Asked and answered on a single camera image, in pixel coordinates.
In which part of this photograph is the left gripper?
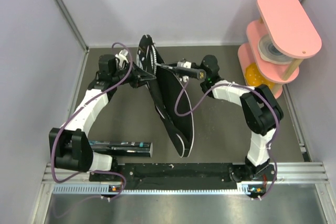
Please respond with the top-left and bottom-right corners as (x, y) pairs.
(112, 59), (156, 88)

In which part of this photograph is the black sport racket bag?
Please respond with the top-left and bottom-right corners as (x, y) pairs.
(136, 35), (195, 157)

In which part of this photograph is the white badminton racket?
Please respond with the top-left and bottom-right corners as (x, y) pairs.
(149, 45), (206, 82)

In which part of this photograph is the black shuttlecock tube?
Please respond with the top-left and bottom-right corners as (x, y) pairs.
(89, 141), (153, 157)

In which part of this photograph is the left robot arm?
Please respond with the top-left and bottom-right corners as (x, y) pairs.
(49, 50), (156, 180)

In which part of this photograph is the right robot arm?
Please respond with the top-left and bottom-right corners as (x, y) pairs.
(200, 55), (283, 180)

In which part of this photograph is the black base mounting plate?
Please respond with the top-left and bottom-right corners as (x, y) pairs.
(89, 163), (276, 190)

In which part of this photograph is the yellow dotted plate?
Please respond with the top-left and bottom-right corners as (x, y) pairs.
(244, 63), (275, 92)

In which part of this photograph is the tape roll on shelf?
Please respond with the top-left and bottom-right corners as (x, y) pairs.
(258, 35), (292, 65)

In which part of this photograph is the pink three-tier shelf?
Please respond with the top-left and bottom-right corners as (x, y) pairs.
(238, 0), (322, 98)

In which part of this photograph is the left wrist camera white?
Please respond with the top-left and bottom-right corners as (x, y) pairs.
(115, 49), (129, 65)

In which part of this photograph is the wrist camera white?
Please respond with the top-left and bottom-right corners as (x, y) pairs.
(115, 49), (129, 65)
(176, 61), (197, 82)

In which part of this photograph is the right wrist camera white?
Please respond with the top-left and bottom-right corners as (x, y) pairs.
(176, 61), (197, 82)

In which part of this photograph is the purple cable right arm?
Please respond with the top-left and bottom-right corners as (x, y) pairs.
(174, 81), (280, 201)

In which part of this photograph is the aluminium frame rail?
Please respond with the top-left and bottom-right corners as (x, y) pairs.
(43, 162), (328, 198)

